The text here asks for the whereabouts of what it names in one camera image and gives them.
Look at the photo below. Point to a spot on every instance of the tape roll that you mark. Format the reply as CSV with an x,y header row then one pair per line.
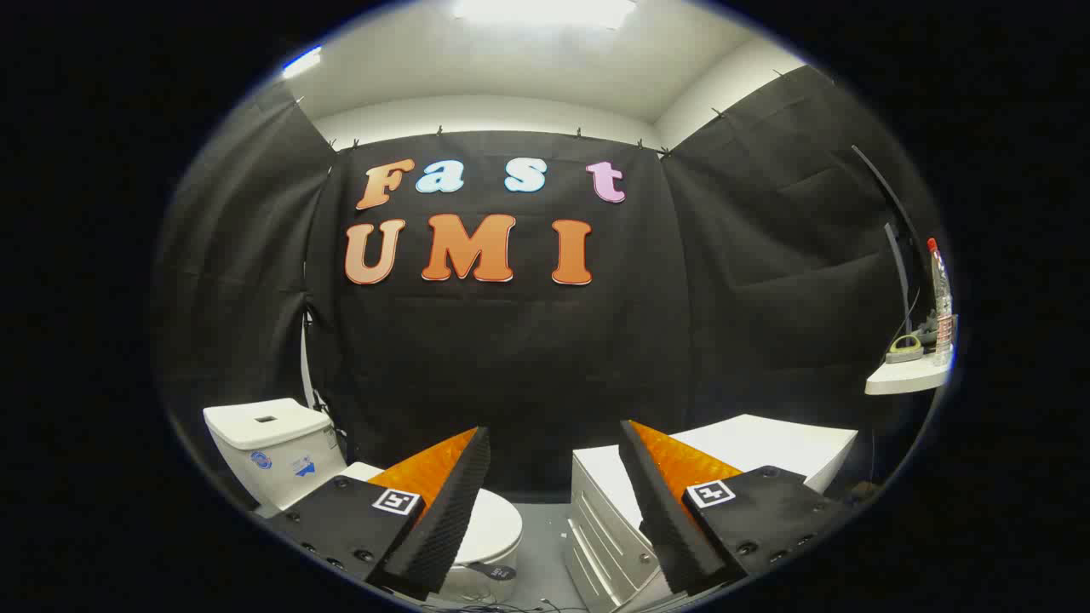
x,y
904,354

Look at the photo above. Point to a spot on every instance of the black backdrop cloth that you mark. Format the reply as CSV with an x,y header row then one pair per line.
x,y
528,358

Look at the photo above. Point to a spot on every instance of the white toilet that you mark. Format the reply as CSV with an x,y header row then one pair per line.
x,y
272,460

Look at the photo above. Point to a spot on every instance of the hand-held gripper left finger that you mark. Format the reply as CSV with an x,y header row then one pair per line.
x,y
447,511

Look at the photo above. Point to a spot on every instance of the clear bottle with red cap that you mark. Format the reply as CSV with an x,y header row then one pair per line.
x,y
941,298

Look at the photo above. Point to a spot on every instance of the large ceiling light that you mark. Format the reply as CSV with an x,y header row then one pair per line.
x,y
545,10

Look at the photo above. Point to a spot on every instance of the small ceiling light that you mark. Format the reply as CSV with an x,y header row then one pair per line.
x,y
302,61

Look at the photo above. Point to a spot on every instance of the white shelf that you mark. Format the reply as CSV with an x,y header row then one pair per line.
x,y
903,377

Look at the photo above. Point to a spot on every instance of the white drawer cabinet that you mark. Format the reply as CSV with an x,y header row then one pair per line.
x,y
766,443

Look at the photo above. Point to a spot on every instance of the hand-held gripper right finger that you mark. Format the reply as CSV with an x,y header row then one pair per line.
x,y
660,511

